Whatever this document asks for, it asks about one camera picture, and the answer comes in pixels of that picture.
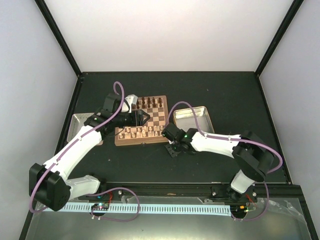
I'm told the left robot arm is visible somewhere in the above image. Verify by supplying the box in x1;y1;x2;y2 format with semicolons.
29;93;150;211

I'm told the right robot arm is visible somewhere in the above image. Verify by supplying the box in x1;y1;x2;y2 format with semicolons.
161;123;276;202

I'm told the wooden chess board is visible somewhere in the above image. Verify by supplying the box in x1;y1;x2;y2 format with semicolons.
114;95;168;147

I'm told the dark chess pieces group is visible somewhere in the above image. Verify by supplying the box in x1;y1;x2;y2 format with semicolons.
135;96;165;109

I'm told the small circuit board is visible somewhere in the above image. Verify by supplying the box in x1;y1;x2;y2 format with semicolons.
91;203;110;211

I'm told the gold metal tin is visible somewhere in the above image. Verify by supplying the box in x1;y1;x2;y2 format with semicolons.
173;106;215;134

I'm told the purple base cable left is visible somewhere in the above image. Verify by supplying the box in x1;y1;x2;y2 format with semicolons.
89;186;141;223

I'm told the white slotted cable duct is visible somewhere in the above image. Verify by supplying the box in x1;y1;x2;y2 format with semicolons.
60;202;231;217

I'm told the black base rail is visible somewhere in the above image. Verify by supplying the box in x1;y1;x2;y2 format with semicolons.
83;182;305;203

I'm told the black frame post left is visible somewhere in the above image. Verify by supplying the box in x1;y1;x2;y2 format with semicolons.
34;0;82;77

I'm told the black frame post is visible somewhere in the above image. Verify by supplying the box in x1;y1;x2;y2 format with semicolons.
254;0;304;77
34;0;82;77

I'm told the black frame post right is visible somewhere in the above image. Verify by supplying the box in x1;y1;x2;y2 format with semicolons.
254;0;304;77

